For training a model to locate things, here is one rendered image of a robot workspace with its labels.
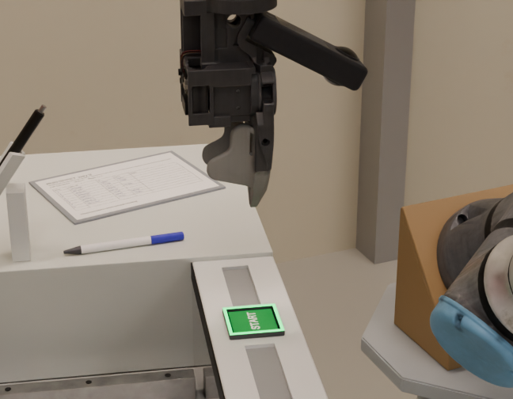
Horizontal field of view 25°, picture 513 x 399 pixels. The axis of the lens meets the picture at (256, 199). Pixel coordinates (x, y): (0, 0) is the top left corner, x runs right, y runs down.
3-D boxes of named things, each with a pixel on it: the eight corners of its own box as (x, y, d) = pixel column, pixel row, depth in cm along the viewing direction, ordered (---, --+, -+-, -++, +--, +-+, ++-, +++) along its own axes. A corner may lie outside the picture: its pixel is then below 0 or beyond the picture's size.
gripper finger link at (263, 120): (247, 158, 110) (246, 72, 107) (265, 157, 111) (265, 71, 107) (255, 177, 106) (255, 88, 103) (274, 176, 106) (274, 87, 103)
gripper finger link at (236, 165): (205, 208, 112) (203, 119, 108) (265, 204, 113) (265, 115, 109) (209, 222, 109) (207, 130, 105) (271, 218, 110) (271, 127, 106)
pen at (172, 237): (63, 249, 130) (184, 233, 134) (62, 246, 131) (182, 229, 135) (64, 257, 130) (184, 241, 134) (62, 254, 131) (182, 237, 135)
